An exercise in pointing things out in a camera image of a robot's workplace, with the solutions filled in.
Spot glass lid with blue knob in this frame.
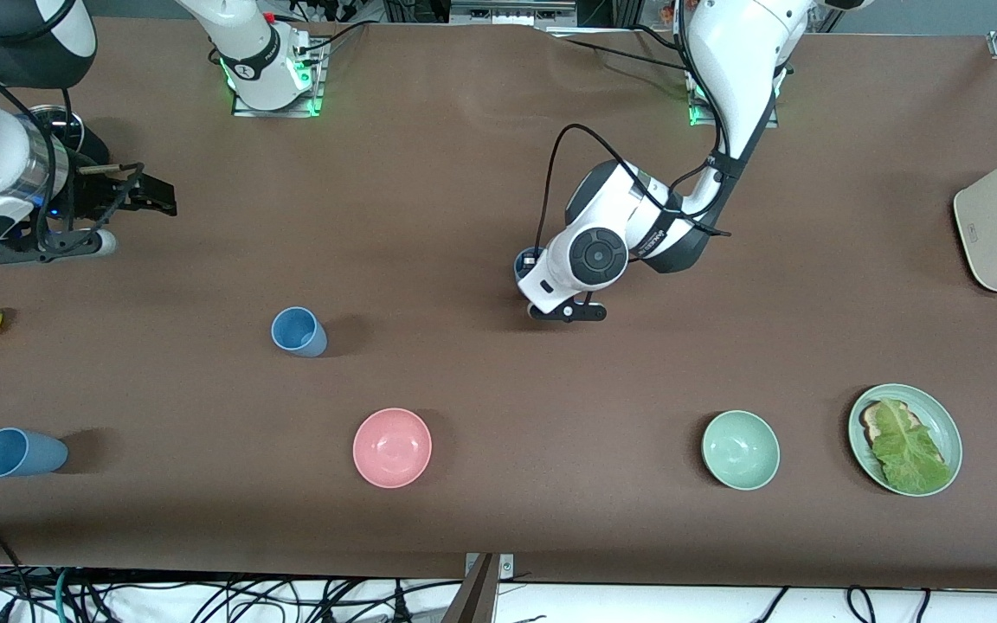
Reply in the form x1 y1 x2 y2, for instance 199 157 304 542
36 106 86 148

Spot pink bowl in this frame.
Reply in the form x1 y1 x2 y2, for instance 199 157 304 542
352 408 434 490

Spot silver metal device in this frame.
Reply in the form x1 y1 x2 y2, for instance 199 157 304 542
448 0 582 28

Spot pale green bowl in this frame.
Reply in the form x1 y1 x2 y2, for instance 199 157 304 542
701 409 782 491

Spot toast slice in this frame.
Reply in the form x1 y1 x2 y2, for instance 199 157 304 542
863 400 923 449

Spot green lettuce leaf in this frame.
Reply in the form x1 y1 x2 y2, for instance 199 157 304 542
872 399 955 494

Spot pale green plate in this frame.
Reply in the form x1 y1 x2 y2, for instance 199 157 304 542
847 383 964 498

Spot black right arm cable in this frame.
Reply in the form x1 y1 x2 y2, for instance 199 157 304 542
0 43 146 252

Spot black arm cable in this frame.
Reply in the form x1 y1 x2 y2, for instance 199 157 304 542
0 43 146 252
535 124 733 254

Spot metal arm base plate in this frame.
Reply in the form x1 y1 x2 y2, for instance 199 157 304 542
687 48 782 130
231 39 327 119

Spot black base cable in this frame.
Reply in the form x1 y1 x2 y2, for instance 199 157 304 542
295 21 371 56
633 23 691 55
550 35 694 74

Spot green cable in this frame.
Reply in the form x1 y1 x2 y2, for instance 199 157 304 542
54 567 77 623

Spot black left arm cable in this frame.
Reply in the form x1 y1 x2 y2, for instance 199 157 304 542
535 124 733 254

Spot dark camera pole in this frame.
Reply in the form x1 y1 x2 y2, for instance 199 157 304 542
441 554 500 623

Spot small metal bracket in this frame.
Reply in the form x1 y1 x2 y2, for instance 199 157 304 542
464 552 516 581

